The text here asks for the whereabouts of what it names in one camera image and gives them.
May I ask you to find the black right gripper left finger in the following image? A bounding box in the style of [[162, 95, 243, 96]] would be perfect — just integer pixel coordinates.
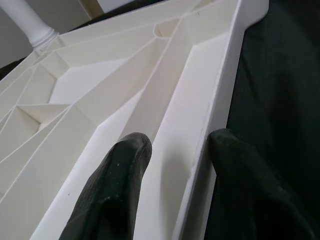
[[57, 132, 153, 240]]

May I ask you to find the white plastic table leg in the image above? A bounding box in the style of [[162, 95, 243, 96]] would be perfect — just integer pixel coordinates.
[[0, 0, 59, 50]]

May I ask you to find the white plastic table top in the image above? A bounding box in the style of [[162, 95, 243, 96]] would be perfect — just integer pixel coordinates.
[[0, 0, 270, 240]]

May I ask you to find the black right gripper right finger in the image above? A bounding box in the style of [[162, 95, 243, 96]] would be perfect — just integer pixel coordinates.
[[203, 127, 318, 240]]

